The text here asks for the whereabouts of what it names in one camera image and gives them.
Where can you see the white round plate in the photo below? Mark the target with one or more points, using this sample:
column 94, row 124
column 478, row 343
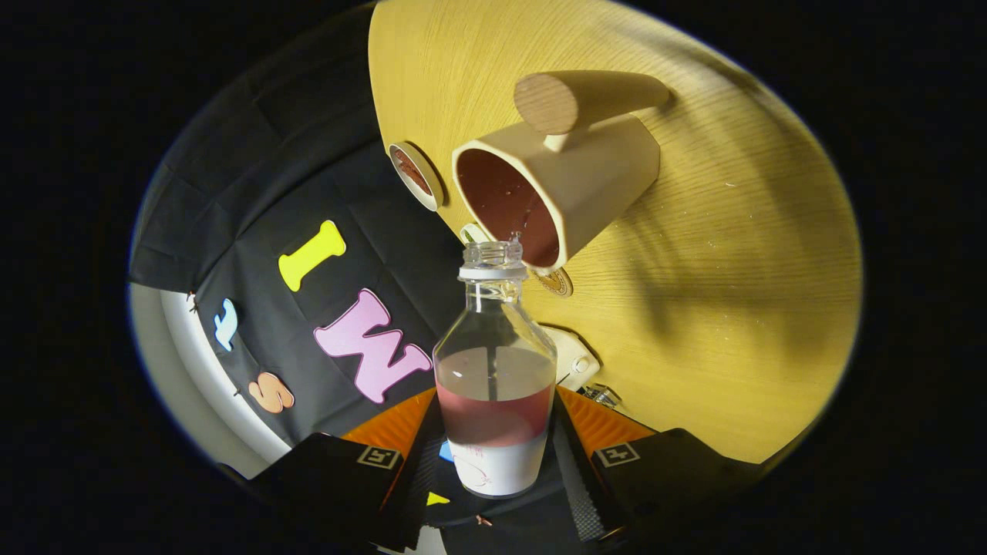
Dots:
column 430, row 189

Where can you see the black backdrop cloth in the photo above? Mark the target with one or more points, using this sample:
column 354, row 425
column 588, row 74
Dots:
column 254, row 193

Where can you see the round wooden coaster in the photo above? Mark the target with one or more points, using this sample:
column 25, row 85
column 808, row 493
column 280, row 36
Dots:
column 558, row 284

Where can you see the small clear glass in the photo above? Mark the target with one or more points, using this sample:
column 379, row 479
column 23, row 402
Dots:
column 604, row 396

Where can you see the cream toaster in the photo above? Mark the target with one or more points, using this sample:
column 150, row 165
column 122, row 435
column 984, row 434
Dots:
column 572, row 354

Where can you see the brown sausage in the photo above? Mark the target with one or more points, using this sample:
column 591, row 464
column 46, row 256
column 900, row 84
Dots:
column 409, row 170

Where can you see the wooden table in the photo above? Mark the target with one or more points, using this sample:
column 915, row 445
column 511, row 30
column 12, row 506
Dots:
column 732, row 308

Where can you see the white divided condiment dish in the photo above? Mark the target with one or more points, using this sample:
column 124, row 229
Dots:
column 472, row 233

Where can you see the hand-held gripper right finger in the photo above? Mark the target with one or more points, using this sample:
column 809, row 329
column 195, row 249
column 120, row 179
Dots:
column 578, row 493

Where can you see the clear juice bottle red label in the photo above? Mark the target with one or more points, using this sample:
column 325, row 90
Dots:
column 493, row 416

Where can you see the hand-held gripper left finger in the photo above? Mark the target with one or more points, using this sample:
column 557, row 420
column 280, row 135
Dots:
column 412, row 501

